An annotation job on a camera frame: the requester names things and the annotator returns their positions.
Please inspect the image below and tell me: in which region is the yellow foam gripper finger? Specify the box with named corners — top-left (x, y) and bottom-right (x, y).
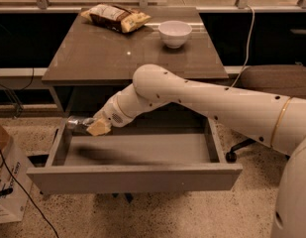
top-left (87, 118), bottom-right (111, 136)

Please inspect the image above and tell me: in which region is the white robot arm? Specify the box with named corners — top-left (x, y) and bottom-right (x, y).
top-left (87, 64), bottom-right (306, 238)

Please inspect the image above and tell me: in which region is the chip bag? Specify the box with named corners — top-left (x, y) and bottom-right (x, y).
top-left (80, 4), bottom-right (151, 34)

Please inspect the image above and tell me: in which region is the silver redbull can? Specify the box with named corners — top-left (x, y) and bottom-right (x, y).
top-left (66, 116), bottom-right (95, 133)

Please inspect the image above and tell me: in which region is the open grey top drawer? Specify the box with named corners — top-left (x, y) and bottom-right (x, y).
top-left (27, 119), bottom-right (243, 194)

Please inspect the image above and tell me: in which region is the grey office chair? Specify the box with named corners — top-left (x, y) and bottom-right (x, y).
top-left (225, 65), bottom-right (306, 156)

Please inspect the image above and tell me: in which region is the white bowl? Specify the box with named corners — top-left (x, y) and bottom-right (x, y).
top-left (158, 21), bottom-right (192, 49)

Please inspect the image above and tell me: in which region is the black cable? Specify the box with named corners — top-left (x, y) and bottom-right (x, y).
top-left (0, 138), bottom-right (60, 238)

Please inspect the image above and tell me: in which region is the white cable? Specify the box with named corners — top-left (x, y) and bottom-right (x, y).
top-left (230, 5), bottom-right (255, 88)

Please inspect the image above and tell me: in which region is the grey drawer cabinet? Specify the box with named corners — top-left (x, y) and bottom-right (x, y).
top-left (43, 6), bottom-right (228, 113)

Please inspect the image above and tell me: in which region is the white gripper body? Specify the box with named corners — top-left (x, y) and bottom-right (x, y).
top-left (94, 96), bottom-right (130, 127)

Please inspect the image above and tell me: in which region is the white cardboard box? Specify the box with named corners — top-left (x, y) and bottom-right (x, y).
top-left (0, 136), bottom-right (35, 225)

